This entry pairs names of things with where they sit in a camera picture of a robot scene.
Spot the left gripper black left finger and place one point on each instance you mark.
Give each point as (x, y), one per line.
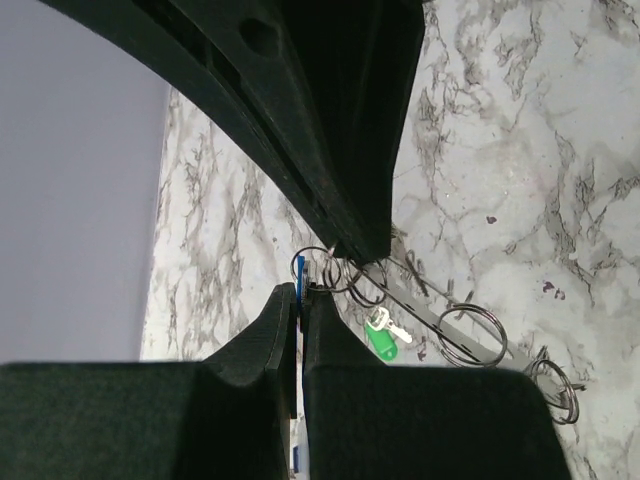
(224, 417)

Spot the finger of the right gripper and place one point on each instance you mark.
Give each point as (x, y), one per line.
(200, 95)
(316, 94)

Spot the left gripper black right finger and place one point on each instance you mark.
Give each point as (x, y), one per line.
(369, 420)

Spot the green key tag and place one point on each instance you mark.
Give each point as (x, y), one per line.
(383, 333)

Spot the large metal key ring disc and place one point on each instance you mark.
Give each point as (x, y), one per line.
(468, 334)

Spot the blue key tag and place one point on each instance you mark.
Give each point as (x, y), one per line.
(300, 272)

